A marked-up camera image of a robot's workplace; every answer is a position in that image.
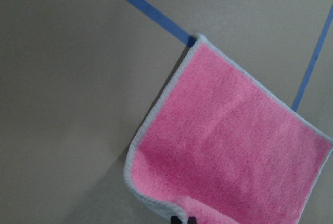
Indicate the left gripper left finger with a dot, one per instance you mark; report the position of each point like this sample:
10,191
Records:
175,220

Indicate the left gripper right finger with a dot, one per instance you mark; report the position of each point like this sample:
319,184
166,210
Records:
192,220

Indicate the pink towel with grey hem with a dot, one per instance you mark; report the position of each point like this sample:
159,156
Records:
219,147

